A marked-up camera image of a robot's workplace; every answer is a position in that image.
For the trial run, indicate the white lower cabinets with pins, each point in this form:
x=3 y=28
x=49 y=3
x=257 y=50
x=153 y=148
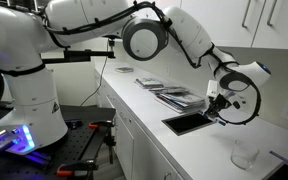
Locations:
x=139 y=156

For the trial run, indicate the orange-handled bar clamp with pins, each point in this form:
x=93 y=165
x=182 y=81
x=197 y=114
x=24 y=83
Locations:
x=97 y=124
x=82 y=165

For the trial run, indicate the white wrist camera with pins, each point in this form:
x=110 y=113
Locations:
x=212 y=89

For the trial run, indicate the white upper cabinets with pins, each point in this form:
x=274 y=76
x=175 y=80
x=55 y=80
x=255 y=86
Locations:
x=239 y=23

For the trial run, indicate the black perforated robot table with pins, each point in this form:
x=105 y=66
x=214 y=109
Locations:
x=80 y=143

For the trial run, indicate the orange-handled bar clamp front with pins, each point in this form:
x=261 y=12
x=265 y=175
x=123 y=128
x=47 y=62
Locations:
x=82 y=165

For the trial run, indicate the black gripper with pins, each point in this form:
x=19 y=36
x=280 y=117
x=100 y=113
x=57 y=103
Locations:
x=216 y=105

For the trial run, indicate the orange-handled bar clamp rear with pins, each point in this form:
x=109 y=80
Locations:
x=97 y=124

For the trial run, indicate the teal marker pen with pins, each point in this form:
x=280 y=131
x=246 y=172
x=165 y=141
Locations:
x=221 y=123

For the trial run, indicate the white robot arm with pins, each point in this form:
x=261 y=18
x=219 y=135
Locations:
x=36 y=120

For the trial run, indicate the small booklet stack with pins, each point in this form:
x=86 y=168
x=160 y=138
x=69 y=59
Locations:
x=149 y=83

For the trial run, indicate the white cabinets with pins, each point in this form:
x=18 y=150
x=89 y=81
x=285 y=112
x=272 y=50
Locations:
x=139 y=156
x=239 y=23

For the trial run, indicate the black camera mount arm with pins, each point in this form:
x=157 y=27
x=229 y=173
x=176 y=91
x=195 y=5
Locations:
x=74 y=56

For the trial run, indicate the clear glass cup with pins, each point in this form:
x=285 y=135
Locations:
x=244 y=154

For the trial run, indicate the stack of magazines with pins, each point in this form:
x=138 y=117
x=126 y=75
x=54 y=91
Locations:
x=180 y=102

